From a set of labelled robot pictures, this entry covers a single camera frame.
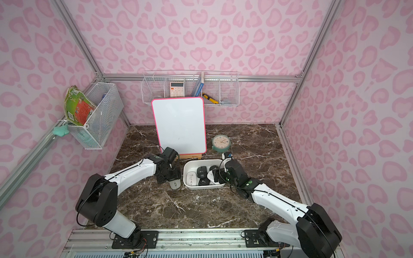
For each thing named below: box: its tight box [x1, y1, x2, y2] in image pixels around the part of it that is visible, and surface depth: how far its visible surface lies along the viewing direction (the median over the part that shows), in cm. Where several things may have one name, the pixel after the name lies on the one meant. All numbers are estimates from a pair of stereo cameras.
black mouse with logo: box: [196, 166, 208, 179], surface depth 92 cm
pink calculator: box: [169, 81, 185, 98], surface depth 97 cm
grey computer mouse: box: [166, 178, 182, 190], surface depth 90 cm
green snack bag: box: [63, 84, 97, 126], surface depth 74 cm
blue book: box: [190, 71, 205, 98], surface depth 90 cm
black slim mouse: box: [198, 176, 211, 186], surface depth 91 cm
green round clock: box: [211, 134, 232, 153], surface depth 109 cm
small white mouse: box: [186, 172, 197, 186], surface depth 92 cm
